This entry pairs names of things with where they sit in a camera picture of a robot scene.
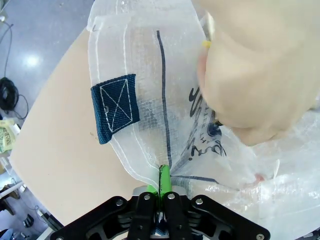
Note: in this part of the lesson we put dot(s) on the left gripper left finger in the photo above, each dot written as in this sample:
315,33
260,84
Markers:
142,215

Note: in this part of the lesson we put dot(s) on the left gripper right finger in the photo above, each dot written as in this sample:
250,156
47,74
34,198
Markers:
180,217

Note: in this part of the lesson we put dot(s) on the green yellow paper bag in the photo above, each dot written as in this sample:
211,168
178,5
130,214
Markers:
6,140

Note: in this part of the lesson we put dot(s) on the small yellow white item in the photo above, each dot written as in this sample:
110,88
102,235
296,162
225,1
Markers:
207,45

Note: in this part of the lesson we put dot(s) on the person's right hand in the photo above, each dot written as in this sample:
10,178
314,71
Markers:
262,62

